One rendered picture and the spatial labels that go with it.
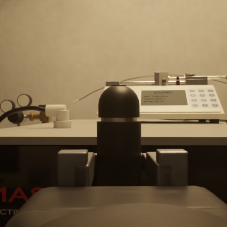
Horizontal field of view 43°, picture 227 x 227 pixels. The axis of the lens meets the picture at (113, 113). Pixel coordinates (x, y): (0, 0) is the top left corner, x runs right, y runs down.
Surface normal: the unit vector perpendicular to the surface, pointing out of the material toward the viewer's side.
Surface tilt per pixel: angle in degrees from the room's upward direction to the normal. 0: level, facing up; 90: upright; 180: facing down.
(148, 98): 37
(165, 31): 90
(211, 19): 90
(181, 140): 90
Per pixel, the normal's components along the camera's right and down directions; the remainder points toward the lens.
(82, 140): -0.05, 0.00
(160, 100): -0.07, -0.80
